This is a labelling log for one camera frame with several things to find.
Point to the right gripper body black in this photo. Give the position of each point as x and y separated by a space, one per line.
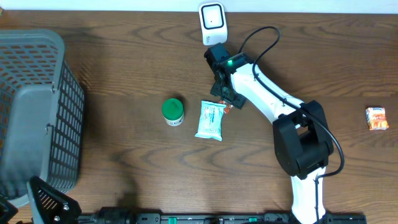
226 93

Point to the white barcode scanner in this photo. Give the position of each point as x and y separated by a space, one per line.
213 23

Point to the teal wet wipes pack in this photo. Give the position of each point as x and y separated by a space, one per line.
209 126

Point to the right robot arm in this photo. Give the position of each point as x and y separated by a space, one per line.
301 143

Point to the black mounting rail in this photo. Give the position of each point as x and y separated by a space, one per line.
109 215

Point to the orange snack packet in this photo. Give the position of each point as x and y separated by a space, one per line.
376 118

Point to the green lid white jar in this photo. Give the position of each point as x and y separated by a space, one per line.
173 112

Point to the red Top chocolate bar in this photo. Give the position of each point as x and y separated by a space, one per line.
228 106

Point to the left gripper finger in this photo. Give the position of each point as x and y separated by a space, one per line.
48 205
8 211

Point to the grey plastic shopping basket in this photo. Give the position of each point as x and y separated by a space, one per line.
42 106

